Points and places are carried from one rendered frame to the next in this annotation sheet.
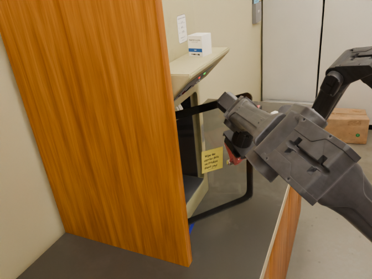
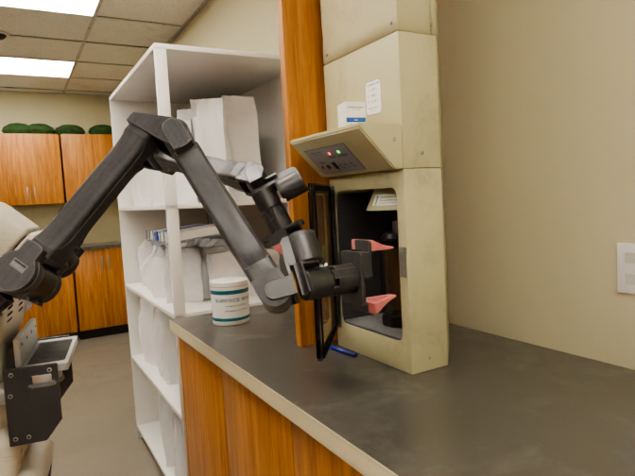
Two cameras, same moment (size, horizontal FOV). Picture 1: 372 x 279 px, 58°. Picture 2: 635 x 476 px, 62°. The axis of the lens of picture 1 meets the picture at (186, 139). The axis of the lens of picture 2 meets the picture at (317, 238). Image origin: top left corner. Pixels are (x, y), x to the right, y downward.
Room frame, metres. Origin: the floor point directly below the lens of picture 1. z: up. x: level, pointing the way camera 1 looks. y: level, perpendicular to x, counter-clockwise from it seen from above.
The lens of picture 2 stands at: (1.61, -1.16, 1.36)
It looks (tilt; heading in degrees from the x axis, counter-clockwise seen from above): 4 degrees down; 123
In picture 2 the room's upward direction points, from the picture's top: 3 degrees counter-clockwise
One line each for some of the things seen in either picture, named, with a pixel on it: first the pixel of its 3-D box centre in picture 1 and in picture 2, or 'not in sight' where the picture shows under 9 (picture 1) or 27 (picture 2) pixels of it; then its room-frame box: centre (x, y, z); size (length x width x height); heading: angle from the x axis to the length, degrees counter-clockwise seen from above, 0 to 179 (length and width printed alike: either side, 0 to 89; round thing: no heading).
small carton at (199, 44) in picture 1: (199, 44); (351, 116); (1.01, -0.07, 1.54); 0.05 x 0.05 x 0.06; 52
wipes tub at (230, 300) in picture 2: not in sight; (230, 300); (0.35, 0.18, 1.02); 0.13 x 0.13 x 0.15
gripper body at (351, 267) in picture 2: not in sight; (343, 279); (1.10, -0.31, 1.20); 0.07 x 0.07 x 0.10; 63
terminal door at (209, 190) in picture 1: (212, 162); (323, 264); (0.91, -0.08, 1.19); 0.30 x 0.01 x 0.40; 114
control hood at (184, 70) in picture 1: (195, 75); (341, 153); (0.96, -0.05, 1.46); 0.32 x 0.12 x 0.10; 153
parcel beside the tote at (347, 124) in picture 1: (345, 125); not in sight; (3.19, -1.71, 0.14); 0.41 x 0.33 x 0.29; 69
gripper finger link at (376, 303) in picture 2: not in sight; (374, 292); (1.14, -0.25, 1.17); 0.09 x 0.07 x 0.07; 63
